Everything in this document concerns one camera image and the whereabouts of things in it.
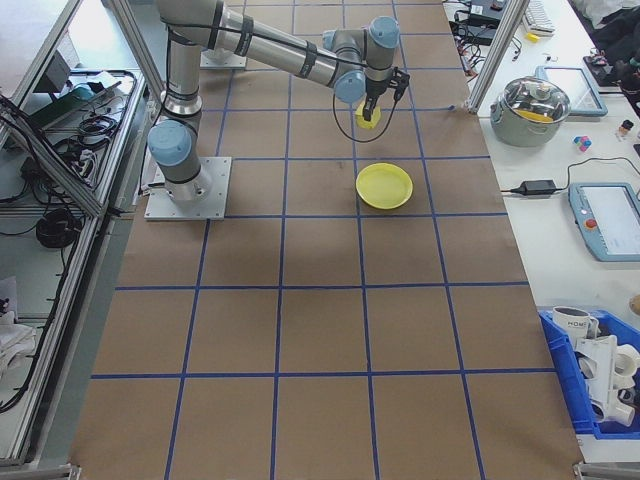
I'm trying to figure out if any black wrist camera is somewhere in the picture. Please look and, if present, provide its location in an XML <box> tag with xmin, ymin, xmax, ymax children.
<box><xmin>388</xmin><ymin>67</ymin><xmax>412</xmax><ymax>104</ymax></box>

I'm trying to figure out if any stainless steel pot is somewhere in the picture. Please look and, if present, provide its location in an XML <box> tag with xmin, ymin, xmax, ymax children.
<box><xmin>489</xmin><ymin>74</ymin><xmax>572</xmax><ymax>148</ymax></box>

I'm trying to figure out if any black power brick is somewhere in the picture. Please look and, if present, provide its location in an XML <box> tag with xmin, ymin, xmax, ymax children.
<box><xmin>457</xmin><ymin>24</ymin><xmax>501</xmax><ymax>44</ymax></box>

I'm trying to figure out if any black jacket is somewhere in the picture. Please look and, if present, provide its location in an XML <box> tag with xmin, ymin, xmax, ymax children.
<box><xmin>572</xmin><ymin>0</ymin><xmax>640</xmax><ymax>96</ymax></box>

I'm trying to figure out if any small black power adapter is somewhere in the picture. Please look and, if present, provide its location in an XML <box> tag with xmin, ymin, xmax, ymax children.
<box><xmin>519</xmin><ymin>179</ymin><xmax>558</xmax><ymax>196</ymax></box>

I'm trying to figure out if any black coiled cable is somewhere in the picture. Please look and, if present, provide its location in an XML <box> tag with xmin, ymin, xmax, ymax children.
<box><xmin>34</xmin><ymin>207</ymin><xmax>84</xmax><ymax>251</ymax></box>

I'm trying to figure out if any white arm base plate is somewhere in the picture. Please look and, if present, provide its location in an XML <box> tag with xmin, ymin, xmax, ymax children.
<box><xmin>143</xmin><ymin>156</ymin><xmax>234</xmax><ymax>221</ymax></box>
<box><xmin>199</xmin><ymin>49</ymin><xmax>249</xmax><ymax>70</ymax></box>

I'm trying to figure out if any yellow plastic plate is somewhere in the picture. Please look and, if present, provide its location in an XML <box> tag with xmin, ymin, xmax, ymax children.
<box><xmin>355</xmin><ymin>162</ymin><xmax>415</xmax><ymax>211</ymax></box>

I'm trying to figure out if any white pipe tee fitting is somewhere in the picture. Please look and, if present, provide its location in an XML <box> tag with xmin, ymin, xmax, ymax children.
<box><xmin>612</xmin><ymin>344</ymin><xmax>640</xmax><ymax>389</ymax></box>

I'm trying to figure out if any white mug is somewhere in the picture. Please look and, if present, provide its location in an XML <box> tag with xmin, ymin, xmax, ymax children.
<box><xmin>551</xmin><ymin>305</ymin><xmax>600</xmax><ymax>341</ymax></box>

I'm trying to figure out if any white keyboard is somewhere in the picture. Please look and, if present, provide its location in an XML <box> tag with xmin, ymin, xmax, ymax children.
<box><xmin>522</xmin><ymin>0</ymin><xmax>557</xmax><ymax>36</ymax></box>

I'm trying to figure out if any black laptop with white label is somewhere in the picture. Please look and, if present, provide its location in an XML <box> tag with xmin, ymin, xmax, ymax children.
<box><xmin>464</xmin><ymin>0</ymin><xmax>506</xmax><ymax>24</ymax></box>

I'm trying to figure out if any aluminium frame post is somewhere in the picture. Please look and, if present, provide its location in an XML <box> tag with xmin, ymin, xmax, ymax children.
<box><xmin>462</xmin><ymin>0</ymin><xmax>531</xmax><ymax>115</ymax></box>
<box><xmin>102</xmin><ymin>0</ymin><xmax>169</xmax><ymax>101</ymax></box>

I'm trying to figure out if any yellow foam block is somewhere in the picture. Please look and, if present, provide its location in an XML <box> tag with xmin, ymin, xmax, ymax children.
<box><xmin>353</xmin><ymin>99</ymin><xmax>384</xmax><ymax>132</ymax></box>

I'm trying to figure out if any glass pot lid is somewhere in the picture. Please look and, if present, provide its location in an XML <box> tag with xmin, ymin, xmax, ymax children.
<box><xmin>502</xmin><ymin>74</ymin><xmax>572</xmax><ymax>126</ymax></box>

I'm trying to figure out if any blue plastic bin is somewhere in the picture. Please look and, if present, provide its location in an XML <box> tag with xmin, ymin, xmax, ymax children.
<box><xmin>538</xmin><ymin>308</ymin><xmax>640</xmax><ymax>441</ymax></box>

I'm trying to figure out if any yellow plastic item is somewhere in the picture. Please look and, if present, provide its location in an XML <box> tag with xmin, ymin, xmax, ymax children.
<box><xmin>517</xmin><ymin>109</ymin><xmax>556</xmax><ymax>125</ymax></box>

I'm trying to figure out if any white pipe elbow fitting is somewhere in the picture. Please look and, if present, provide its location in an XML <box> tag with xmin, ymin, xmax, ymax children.
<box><xmin>592</xmin><ymin>397</ymin><xmax>639</xmax><ymax>429</ymax></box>

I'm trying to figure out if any aluminium corner bar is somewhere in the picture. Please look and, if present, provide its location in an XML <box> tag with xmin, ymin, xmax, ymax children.
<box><xmin>572</xmin><ymin>462</ymin><xmax>640</xmax><ymax>480</ymax></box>
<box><xmin>0</xmin><ymin>462</ymin><xmax>81</xmax><ymax>480</ymax></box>

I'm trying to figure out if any white crumpled cloth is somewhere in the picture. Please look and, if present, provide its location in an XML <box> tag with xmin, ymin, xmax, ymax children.
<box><xmin>0</xmin><ymin>277</ymin><xmax>39</xmax><ymax>381</ymax></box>

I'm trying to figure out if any power strip with red switches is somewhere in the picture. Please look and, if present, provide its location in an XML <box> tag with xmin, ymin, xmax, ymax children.
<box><xmin>457</xmin><ymin>42</ymin><xmax>484</xmax><ymax>76</ymax></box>

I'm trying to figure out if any light blue teach pendant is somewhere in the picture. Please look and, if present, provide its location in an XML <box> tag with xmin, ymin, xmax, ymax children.
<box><xmin>534</xmin><ymin>64</ymin><xmax>609</xmax><ymax>119</ymax></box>
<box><xmin>568</xmin><ymin>182</ymin><xmax>640</xmax><ymax>262</ymax></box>

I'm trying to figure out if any V-shaped metal frame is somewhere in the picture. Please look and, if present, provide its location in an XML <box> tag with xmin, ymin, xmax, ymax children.
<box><xmin>0</xmin><ymin>0</ymin><xmax>166</xmax><ymax>466</ymax></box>

